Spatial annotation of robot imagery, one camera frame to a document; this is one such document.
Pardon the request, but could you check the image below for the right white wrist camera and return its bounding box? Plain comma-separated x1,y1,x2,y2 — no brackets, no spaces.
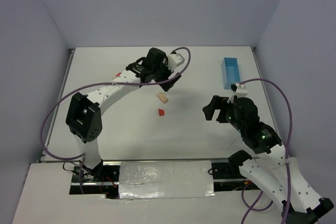
227,83,248,103

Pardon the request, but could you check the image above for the silver foil tape sheet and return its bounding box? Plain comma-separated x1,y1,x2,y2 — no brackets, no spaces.
118,161,215,199

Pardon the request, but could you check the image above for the red wedge block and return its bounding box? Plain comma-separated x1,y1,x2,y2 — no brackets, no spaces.
158,109,165,116

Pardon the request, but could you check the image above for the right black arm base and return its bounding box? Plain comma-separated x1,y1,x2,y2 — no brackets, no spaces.
207,162,258,192

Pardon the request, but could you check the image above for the blue plastic box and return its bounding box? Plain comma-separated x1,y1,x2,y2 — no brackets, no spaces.
221,57,240,90

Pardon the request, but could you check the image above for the natural wood block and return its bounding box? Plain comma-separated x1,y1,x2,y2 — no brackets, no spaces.
157,93,168,103

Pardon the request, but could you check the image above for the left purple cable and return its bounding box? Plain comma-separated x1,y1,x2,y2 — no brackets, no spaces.
39,47,192,195

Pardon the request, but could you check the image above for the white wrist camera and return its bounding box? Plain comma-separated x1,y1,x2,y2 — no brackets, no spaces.
227,83,248,103
167,53,185,70

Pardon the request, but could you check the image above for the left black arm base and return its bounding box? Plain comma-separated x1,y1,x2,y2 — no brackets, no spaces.
62,162,120,199

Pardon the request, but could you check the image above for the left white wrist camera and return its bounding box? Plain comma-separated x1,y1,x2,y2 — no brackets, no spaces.
167,53,185,70

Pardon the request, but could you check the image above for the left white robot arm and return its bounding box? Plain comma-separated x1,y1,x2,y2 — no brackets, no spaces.
66,48,185,177

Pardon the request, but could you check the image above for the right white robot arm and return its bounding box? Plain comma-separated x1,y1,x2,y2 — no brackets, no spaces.
202,95,334,223

